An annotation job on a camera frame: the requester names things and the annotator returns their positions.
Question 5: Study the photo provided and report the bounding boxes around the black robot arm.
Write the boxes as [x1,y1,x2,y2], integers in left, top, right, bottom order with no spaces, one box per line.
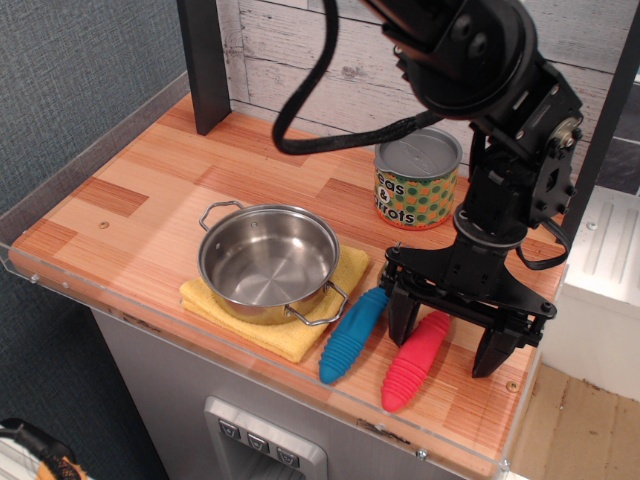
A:
[371,1,583,378]

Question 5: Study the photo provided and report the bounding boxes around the dark vertical post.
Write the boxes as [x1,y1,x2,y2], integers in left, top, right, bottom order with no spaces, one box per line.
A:
[177,0,231,136]
[562,7,639,244]

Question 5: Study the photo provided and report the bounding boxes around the stainless steel pot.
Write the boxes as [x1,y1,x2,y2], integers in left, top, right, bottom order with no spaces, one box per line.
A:
[198,200,348,327]

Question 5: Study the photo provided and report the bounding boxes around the dark vertical post right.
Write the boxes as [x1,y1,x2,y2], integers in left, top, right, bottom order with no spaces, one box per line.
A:
[562,7,639,244]

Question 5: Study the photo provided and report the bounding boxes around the orange object bottom left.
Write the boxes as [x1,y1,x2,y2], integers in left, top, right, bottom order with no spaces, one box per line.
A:
[35,457,86,480]

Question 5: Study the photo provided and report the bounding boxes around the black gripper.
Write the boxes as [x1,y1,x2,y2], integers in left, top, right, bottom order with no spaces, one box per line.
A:
[382,214,558,378]

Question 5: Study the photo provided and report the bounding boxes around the red handled metal spoon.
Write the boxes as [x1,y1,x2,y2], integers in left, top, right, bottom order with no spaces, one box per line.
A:
[381,311,450,412]

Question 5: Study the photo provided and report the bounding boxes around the yellow folded cloth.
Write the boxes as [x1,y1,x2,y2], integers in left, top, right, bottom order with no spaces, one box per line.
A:
[179,246,370,363]

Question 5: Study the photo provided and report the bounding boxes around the dark vertical post left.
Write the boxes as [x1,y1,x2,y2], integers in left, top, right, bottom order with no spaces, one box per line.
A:
[177,0,231,136]

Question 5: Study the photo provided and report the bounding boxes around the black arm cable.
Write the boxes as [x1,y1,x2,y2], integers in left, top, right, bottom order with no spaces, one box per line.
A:
[271,0,446,156]

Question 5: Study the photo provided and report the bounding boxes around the silver dispenser button panel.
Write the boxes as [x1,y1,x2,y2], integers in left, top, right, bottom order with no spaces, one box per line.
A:
[204,396,329,480]

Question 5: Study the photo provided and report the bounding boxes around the blue handled metal fork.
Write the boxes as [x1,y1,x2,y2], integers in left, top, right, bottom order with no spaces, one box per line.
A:
[319,287,388,384]

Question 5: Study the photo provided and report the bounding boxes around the white cabinet at right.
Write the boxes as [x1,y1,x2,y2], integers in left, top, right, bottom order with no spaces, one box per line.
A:
[540,187,639,400]

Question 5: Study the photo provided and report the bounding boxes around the grey toy fridge cabinet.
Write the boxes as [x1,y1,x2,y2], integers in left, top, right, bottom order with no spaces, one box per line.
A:
[91,307,481,480]

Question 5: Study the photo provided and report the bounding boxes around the peas and carrots can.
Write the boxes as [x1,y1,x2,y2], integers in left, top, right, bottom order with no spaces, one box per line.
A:
[374,127,462,231]

